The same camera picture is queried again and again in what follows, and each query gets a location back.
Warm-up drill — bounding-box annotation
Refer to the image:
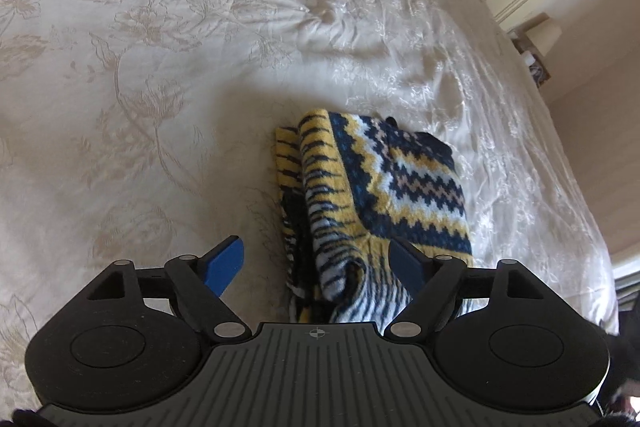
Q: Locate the navy yellow patterned knit sweater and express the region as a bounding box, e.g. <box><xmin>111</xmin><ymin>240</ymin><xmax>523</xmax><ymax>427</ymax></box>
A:
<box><xmin>274</xmin><ymin>109</ymin><xmax>473</xmax><ymax>329</ymax></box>

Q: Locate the white floral bed duvet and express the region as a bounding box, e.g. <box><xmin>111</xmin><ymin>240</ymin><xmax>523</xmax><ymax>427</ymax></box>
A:
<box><xmin>1</xmin><ymin>0</ymin><xmax>617</xmax><ymax>415</ymax></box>

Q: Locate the cream right bedside table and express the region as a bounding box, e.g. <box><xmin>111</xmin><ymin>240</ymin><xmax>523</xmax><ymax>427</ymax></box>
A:
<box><xmin>509</xmin><ymin>31</ymin><xmax>544</xmax><ymax>69</ymax></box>

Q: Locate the cream right table lamp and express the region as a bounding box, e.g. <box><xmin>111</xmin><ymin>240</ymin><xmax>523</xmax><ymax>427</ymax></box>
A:
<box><xmin>525</xmin><ymin>18</ymin><xmax>562</xmax><ymax>56</ymax></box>

